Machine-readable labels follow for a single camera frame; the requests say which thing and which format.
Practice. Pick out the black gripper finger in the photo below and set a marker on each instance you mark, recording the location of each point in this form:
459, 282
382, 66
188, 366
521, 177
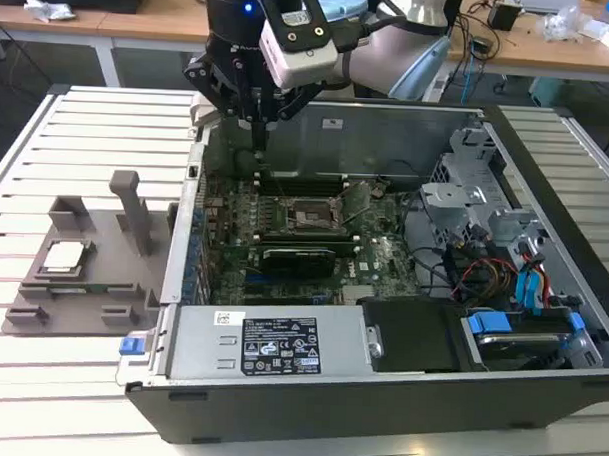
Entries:
200, 76
289, 105

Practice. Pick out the silver CPU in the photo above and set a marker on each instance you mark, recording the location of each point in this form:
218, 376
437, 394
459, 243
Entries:
63, 254

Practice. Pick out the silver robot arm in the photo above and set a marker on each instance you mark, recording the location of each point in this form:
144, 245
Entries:
380, 58

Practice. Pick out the CPU socket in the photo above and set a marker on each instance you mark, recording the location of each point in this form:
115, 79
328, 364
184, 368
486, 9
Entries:
312, 219

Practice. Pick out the round coin cell battery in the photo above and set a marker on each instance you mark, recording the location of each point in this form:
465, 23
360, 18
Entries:
378, 189

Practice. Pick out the white power strip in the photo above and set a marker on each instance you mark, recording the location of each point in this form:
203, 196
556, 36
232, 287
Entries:
438, 90

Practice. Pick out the black graphics card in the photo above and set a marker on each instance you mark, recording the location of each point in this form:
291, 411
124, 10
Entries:
298, 263

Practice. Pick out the crumpled white paper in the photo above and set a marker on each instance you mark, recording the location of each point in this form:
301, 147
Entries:
47, 9

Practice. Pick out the green motherboard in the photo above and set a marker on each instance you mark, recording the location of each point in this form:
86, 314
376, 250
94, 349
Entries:
388, 261

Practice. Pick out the silver metal drive cage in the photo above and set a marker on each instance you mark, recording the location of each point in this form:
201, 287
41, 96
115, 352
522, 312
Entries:
470, 149

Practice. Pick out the tall black box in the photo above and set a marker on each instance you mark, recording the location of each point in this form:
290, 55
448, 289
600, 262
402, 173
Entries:
453, 8

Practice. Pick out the silver finned heat sink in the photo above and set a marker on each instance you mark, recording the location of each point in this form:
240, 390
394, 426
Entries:
358, 294

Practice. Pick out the black power adapter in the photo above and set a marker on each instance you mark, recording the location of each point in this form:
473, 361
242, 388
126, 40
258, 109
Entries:
482, 45

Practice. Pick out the grey parts rack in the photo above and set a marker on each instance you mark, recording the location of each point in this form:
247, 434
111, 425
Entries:
107, 281

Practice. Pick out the small black box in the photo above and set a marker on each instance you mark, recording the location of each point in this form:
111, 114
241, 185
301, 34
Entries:
503, 17

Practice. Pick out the green RAM stick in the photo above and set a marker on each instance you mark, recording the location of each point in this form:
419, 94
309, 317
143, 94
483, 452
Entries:
77, 288

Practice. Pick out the grey power supply unit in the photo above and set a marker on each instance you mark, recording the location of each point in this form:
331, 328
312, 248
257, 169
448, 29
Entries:
205, 344

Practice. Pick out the pale teal box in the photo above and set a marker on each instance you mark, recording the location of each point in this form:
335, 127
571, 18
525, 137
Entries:
549, 91

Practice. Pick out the black plastic shroud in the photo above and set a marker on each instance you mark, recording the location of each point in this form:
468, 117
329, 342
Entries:
411, 337

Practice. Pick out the blue case latch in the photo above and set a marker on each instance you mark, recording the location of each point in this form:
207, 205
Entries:
130, 346

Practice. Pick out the silver laptop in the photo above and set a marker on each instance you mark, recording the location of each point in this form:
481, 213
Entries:
547, 2

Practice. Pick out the clear plastic bag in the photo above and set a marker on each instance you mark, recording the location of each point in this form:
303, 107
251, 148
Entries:
562, 24

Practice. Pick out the black PC case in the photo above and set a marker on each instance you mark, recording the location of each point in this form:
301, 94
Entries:
378, 415

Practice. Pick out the hard disk with blue carrier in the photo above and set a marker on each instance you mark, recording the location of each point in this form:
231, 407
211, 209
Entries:
520, 348

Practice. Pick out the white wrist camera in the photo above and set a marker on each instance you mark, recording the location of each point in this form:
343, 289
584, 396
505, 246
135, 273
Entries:
295, 62

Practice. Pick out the wooden desk white frame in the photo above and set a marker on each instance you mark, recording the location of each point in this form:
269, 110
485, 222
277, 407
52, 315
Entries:
141, 27
541, 53

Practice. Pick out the silver cage bracket plate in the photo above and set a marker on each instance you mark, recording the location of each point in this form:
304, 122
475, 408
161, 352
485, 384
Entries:
451, 195

